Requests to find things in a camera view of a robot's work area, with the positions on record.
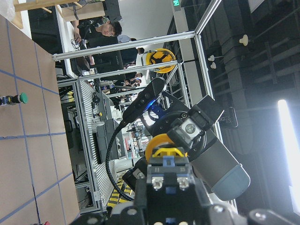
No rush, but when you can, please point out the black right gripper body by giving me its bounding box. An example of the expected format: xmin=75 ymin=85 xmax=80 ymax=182
xmin=122 ymin=96 xmax=225 ymax=195

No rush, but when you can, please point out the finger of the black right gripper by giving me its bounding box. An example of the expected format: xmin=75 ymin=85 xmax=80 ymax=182
xmin=167 ymin=118 xmax=206 ymax=155

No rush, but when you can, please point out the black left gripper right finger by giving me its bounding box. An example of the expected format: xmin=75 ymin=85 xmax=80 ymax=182
xmin=192 ymin=176 xmax=213 ymax=225

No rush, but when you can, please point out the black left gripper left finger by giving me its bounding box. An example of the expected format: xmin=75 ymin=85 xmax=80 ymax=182
xmin=134 ymin=174 xmax=150 ymax=225

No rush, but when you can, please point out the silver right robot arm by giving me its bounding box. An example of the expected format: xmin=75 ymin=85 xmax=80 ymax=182
xmin=123 ymin=96 xmax=250 ymax=201

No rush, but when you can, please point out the green push button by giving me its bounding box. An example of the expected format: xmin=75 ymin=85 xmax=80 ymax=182
xmin=0 ymin=92 xmax=28 ymax=106

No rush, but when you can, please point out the yellow hard hat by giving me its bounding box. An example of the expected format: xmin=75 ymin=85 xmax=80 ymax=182
xmin=146 ymin=48 xmax=176 ymax=74

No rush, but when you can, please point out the seated person black shirt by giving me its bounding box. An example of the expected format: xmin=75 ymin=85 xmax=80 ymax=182
xmin=71 ymin=16 xmax=122 ymax=48

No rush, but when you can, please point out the black braided camera cable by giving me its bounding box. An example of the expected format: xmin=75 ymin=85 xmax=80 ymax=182
xmin=105 ymin=119 xmax=135 ymax=202

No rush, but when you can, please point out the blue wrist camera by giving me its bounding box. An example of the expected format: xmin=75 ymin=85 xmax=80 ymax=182
xmin=121 ymin=77 xmax=166 ymax=125

